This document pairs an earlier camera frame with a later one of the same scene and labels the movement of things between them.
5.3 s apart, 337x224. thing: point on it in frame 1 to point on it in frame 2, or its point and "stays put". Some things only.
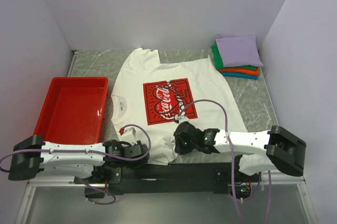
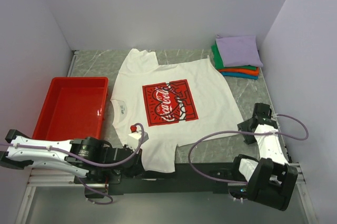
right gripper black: [179, 148] to [249, 139]
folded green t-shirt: [219, 64] stays put
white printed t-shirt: [158, 97] stays put
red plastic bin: [73, 111] stays put
